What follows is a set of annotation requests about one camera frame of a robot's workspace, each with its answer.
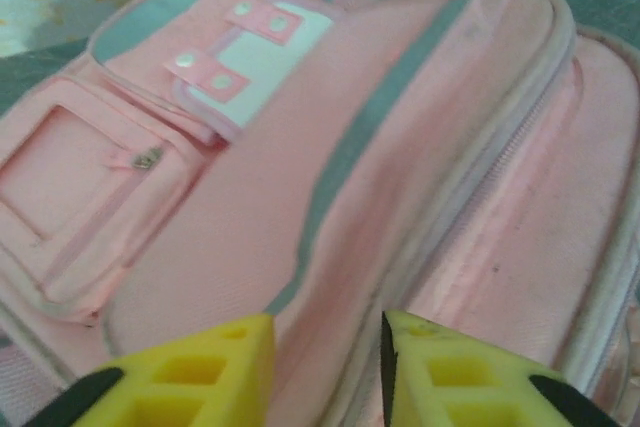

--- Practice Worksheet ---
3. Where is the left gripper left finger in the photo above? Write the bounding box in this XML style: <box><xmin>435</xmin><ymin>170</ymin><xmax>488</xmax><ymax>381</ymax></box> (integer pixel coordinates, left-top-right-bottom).
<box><xmin>37</xmin><ymin>314</ymin><xmax>277</xmax><ymax>427</ymax></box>

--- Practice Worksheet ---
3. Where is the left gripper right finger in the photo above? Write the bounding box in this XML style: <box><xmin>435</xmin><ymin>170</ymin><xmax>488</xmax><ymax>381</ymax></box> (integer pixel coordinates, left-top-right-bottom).
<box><xmin>380</xmin><ymin>310</ymin><xmax>622</xmax><ymax>427</ymax></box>

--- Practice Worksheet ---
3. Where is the pink backpack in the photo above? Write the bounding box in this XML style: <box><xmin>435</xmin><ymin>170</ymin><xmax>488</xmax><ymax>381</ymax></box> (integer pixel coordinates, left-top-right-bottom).
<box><xmin>0</xmin><ymin>0</ymin><xmax>640</xmax><ymax>427</ymax></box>

